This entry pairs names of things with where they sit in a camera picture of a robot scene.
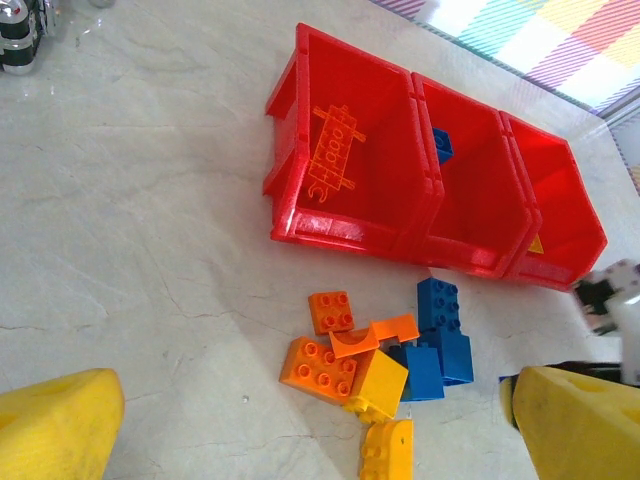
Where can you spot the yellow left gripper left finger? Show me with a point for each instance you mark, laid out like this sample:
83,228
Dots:
55,430

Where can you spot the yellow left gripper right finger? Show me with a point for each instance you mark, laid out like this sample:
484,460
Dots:
580,430

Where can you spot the small yellow lego brick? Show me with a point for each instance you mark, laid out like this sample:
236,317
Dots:
537,246

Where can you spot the blue six-stud lego brick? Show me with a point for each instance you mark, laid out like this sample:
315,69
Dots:
439,305

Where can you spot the transparent orange lego chassis plate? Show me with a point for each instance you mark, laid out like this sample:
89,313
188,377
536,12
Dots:
335,150

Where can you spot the red plastic bin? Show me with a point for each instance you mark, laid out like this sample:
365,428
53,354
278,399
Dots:
475,215
565,210
360,210

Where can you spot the yellow curved lego brick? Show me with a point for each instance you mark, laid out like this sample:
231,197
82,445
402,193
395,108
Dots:
387,450

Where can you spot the yellow sloped lego brick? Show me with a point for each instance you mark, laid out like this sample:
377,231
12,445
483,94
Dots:
382,382

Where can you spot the orange arch lego brick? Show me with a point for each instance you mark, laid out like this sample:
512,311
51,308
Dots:
350,345

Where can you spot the small square orange lego brick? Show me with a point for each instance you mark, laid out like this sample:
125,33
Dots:
330,312

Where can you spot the orange six-stud lego brick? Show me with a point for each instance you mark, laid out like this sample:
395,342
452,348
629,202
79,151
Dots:
315,370

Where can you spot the black briefcase with silver latches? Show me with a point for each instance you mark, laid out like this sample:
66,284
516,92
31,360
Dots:
20,55

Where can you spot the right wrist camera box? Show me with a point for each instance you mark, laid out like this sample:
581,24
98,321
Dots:
627,310

